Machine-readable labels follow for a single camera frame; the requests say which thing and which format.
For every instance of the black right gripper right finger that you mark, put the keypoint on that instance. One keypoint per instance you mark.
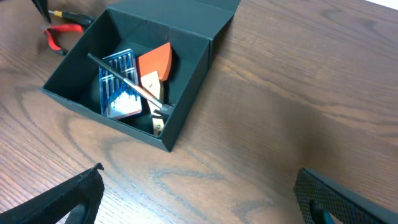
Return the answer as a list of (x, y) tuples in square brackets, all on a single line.
[(322, 200)]

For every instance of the small black handled claw hammer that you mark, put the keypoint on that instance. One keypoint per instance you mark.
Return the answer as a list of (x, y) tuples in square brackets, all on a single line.
[(163, 110)]

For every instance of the blue precision screwdriver set case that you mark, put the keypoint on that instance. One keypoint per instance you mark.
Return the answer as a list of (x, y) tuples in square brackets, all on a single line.
[(118, 100)]

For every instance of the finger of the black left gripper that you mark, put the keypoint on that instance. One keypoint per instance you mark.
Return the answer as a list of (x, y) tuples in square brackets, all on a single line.
[(42, 7)]

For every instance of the red handled pliers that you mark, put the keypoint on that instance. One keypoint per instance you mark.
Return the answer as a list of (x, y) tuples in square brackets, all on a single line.
[(52, 33)]

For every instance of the orange scraper with wooden handle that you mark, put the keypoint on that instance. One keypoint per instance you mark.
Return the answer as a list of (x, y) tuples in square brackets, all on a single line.
[(154, 68)]

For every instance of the dark green gift box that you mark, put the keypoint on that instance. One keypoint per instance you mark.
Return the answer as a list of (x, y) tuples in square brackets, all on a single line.
[(191, 27)]

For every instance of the black yellow small screwdriver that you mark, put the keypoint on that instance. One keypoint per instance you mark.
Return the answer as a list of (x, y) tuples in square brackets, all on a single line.
[(81, 19)]

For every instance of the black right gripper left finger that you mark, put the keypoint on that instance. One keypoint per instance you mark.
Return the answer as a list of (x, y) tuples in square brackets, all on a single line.
[(78, 199)]

